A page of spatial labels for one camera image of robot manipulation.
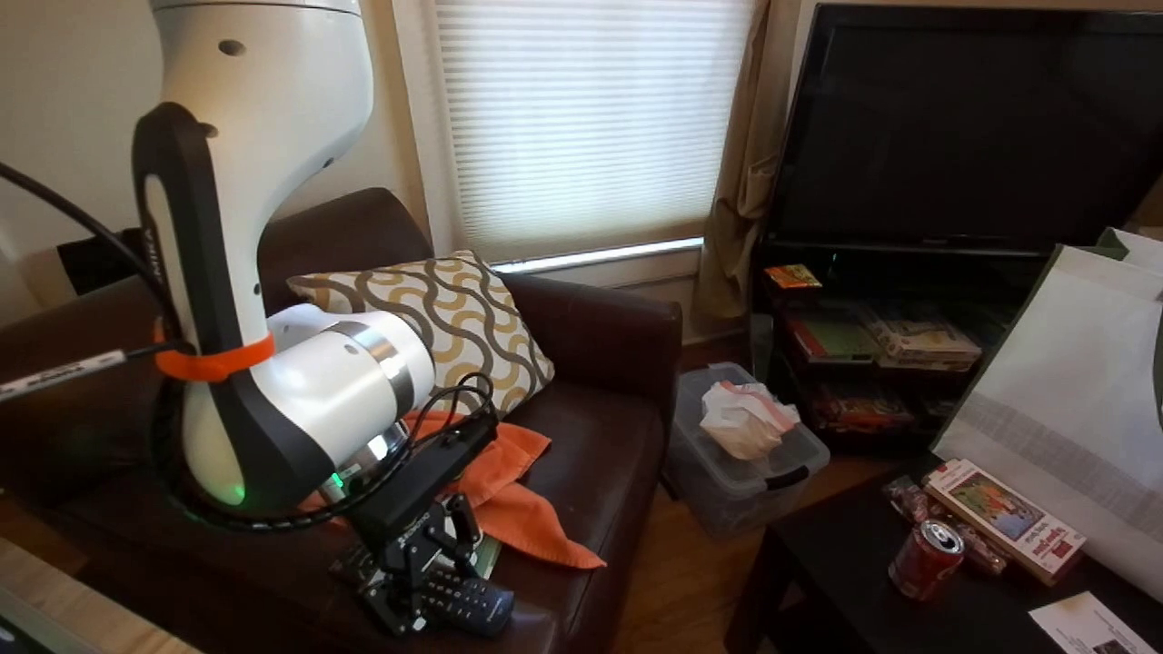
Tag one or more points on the black object behind armchair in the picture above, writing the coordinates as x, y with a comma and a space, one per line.
96, 261

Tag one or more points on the green flat item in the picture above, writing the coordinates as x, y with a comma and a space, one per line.
488, 556

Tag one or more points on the clear plastic storage bin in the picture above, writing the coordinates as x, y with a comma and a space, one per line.
728, 486

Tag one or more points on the white crumpled cloth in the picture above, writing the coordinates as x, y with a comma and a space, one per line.
746, 418

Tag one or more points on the white window blind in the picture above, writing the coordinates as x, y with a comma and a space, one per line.
606, 131

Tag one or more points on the patterned wavy throw pillow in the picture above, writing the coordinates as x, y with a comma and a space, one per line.
486, 321

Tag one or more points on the orange fleece blanket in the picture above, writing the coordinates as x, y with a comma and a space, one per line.
521, 510

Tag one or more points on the colourful printed box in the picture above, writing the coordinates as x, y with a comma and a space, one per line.
1004, 513

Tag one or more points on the black flat screen television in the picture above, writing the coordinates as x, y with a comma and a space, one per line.
969, 122

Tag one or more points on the small orange box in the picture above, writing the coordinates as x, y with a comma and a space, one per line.
792, 277

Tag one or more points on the dark red shelf items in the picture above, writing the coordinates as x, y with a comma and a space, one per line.
863, 413

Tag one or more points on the brown leather armchair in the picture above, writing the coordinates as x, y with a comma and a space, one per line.
606, 365

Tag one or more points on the black television stand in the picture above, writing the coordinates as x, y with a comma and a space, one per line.
922, 286

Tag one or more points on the red soda can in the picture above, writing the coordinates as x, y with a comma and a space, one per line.
924, 566

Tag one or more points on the white paper sheet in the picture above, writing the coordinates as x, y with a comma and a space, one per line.
1083, 624

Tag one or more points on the beige curtain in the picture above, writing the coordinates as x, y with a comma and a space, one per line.
740, 231

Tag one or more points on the red green book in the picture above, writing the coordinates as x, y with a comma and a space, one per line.
830, 341

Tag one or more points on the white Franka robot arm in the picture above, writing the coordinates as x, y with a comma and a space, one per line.
267, 146

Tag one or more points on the dark wooden coffee table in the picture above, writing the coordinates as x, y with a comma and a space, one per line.
848, 584

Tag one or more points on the stack of books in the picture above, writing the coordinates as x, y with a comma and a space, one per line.
924, 342

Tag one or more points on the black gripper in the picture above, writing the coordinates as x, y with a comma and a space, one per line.
418, 496

